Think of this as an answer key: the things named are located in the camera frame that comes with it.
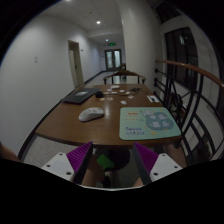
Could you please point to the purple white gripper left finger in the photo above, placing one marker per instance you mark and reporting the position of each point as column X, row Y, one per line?
column 71, row 166

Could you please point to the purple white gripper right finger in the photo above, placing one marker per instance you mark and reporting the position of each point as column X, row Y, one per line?
column 152, row 166

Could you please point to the light green mouse pad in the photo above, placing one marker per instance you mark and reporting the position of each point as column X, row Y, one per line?
column 147, row 123

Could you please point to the white computer mouse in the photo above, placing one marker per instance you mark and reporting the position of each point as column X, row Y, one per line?
column 91, row 114

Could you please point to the white booklet with black print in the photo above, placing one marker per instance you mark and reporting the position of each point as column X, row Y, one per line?
column 153, row 99

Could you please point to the dark grey laptop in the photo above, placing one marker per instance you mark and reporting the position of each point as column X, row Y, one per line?
column 80, row 96

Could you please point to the small black box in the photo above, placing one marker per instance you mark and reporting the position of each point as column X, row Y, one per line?
column 99, row 94

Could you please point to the open side door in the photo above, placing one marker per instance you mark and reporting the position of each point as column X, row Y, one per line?
column 75, row 63

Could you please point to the white paper card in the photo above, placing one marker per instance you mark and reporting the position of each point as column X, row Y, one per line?
column 115, row 87

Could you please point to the wooden armchair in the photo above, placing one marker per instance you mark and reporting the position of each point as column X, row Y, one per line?
column 121, row 73

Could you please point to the wooden stair handrail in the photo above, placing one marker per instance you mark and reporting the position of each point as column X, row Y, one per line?
column 196, row 69

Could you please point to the double glass door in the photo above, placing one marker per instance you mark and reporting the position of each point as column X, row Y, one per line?
column 113, row 59

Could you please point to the dark window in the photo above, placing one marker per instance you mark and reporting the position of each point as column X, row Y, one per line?
column 181, row 47

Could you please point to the green exit sign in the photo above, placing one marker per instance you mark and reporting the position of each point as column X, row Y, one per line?
column 111, row 44

